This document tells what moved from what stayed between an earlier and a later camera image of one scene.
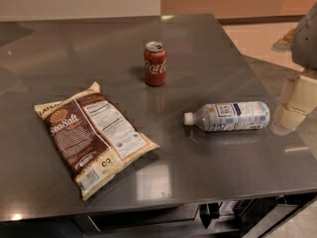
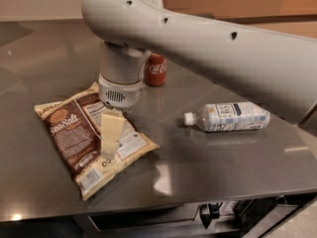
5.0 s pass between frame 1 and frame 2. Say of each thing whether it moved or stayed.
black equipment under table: stayed
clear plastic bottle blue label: stayed
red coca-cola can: stayed
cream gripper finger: moved
